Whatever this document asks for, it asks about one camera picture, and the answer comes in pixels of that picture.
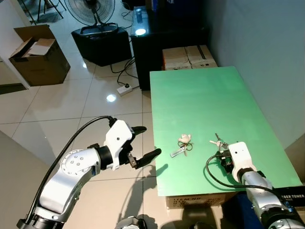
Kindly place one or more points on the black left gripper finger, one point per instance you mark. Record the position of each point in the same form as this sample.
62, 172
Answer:
139, 130
148, 156

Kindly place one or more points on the silver key bunch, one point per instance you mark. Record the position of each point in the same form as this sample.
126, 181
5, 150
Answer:
218, 142

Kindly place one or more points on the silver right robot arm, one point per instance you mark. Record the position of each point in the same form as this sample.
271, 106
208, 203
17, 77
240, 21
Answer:
255, 186

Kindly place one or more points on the white power strip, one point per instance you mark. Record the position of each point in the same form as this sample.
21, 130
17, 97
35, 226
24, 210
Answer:
125, 89

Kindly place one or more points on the printed cardboard box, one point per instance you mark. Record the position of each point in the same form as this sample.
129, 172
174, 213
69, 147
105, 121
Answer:
200, 200

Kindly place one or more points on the dark blue fabric piece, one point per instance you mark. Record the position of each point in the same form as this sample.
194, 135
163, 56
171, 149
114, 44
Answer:
238, 212

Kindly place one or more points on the grey robot foot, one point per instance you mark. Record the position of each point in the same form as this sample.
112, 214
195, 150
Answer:
129, 223

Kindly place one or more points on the black laser toner box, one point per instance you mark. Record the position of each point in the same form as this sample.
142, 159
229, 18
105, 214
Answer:
291, 196

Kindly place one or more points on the black cabinet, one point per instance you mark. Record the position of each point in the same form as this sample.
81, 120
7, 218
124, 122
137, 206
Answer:
152, 52

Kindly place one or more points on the closed tan cardboard box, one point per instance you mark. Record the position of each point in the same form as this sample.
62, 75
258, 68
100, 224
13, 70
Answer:
175, 58
202, 56

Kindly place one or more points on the black speaker box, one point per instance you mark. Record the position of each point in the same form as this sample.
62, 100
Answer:
102, 47

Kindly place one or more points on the open brown cardboard box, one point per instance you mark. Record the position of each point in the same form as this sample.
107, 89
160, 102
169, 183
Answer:
45, 67

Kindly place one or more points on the black standing fan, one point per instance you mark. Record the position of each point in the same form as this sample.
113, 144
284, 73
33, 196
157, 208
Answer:
90, 9

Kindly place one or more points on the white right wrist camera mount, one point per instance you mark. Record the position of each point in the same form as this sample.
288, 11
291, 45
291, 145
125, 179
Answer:
239, 155

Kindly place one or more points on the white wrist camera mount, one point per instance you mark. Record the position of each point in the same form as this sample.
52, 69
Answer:
116, 136
239, 155

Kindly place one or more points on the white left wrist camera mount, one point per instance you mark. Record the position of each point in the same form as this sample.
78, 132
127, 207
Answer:
116, 136

